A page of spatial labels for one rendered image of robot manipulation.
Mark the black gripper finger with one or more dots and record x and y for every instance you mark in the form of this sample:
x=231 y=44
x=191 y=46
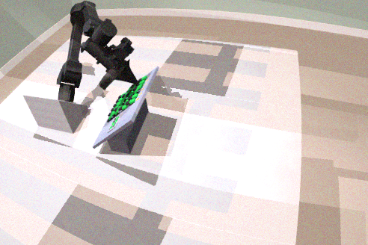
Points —
x=128 y=69
x=125 y=76

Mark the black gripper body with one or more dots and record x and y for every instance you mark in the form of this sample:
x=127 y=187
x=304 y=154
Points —
x=113 y=69

